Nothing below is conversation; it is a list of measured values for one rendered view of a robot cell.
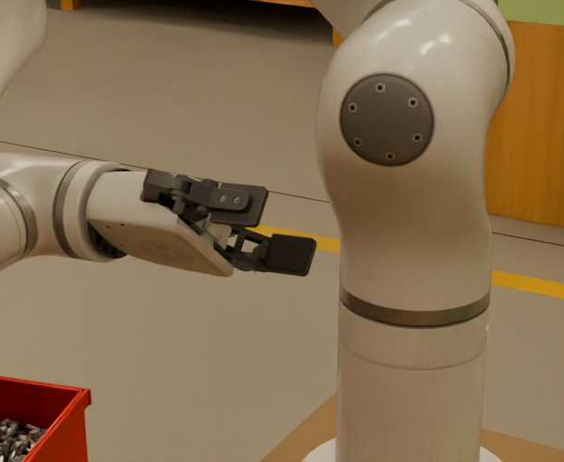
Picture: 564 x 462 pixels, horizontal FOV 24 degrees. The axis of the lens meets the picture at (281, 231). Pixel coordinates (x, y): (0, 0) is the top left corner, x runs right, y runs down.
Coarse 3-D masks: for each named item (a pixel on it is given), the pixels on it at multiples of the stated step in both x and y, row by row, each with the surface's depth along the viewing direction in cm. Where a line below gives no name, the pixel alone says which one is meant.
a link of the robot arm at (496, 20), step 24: (312, 0) 103; (336, 0) 102; (360, 0) 102; (384, 0) 101; (480, 0) 101; (336, 24) 105; (360, 24) 103; (504, 24) 102; (504, 48) 99; (504, 96) 101
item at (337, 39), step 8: (64, 0) 652; (72, 0) 651; (256, 0) 600; (264, 0) 598; (272, 0) 596; (280, 0) 594; (288, 0) 593; (296, 0) 591; (304, 0) 589; (64, 8) 654; (72, 8) 652; (336, 32) 592; (336, 40) 594
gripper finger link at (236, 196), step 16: (176, 176) 100; (176, 192) 99; (192, 192) 99; (208, 192) 100; (224, 192) 99; (240, 192) 99; (256, 192) 99; (224, 208) 99; (240, 208) 98; (256, 208) 98; (224, 224) 100; (240, 224) 98; (256, 224) 98
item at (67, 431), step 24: (0, 384) 137; (24, 384) 136; (48, 384) 135; (0, 408) 138; (24, 408) 137; (48, 408) 136; (72, 408) 131; (0, 432) 134; (24, 432) 135; (48, 432) 127; (72, 432) 133; (0, 456) 130; (24, 456) 130; (48, 456) 127; (72, 456) 133
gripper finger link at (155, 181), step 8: (152, 176) 99; (160, 176) 99; (168, 176) 99; (144, 184) 100; (152, 184) 99; (160, 184) 99; (168, 184) 99; (176, 184) 99; (184, 184) 99; (144, 192) 101; (152, 192) 101; (160, 192) 102; (168, 192) 100; (184, 192) 99; (144, 200) 103; (152, 200) 102; (160, 200) 104
